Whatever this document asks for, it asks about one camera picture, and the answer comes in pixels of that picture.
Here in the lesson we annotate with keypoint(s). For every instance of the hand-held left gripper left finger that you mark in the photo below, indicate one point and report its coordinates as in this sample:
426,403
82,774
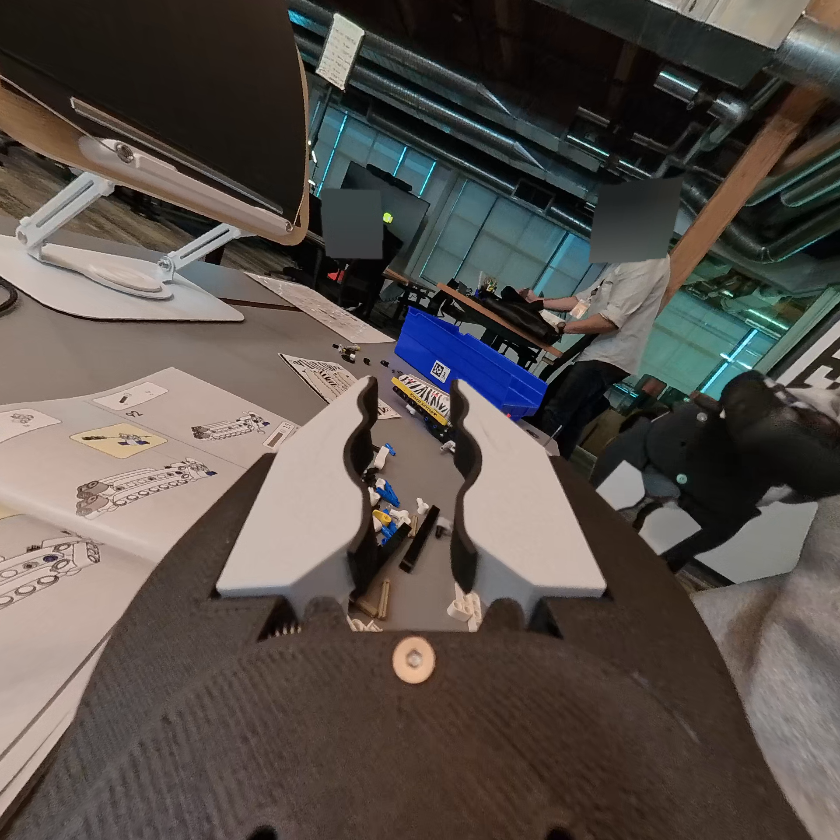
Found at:
295,512

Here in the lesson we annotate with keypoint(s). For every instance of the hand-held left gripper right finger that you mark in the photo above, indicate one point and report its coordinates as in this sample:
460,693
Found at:
531,518

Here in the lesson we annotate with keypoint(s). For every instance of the pile of small lego pieces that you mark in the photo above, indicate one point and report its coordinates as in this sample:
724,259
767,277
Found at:
387,492

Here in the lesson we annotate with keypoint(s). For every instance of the person's right forearm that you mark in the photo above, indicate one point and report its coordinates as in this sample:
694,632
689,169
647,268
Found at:
787,656

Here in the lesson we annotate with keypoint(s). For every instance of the long black lego beam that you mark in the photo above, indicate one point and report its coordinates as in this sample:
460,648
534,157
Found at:
420,538

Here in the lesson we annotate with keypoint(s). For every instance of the partly built lego truck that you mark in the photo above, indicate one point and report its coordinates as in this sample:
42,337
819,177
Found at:
423,400

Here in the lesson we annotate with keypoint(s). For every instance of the lego instruction booklet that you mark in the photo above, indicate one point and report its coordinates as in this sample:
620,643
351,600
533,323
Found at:
98,525

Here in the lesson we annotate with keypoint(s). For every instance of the zebra-striped sticker sheet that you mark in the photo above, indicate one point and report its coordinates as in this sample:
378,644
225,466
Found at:
321,380

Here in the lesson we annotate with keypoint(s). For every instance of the blue plastic storage bin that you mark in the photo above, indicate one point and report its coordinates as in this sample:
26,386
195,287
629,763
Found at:
459,354

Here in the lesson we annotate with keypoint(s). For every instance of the black bag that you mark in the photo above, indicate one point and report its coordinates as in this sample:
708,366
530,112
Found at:
522,315

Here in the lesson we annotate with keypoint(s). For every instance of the white printed paper sheet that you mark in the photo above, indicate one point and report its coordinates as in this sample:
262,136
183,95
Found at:
315,305

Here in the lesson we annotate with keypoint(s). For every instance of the wooden office desk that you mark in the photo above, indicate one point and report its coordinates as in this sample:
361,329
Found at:
459,302

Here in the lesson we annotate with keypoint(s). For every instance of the white monitor stand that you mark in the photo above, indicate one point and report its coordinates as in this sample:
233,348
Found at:
98,289

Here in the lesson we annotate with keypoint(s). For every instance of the black display screen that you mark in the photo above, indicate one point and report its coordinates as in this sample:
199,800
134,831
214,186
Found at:
407,216

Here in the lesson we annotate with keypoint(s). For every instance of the black monitor with wooden rim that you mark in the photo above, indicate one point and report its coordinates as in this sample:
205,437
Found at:
164,85

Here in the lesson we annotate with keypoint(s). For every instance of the hanging white paper sign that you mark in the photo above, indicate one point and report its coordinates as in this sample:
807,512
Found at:
340,49

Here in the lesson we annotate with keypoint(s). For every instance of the silver ventilation duct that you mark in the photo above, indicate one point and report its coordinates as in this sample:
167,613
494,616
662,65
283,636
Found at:
807,46

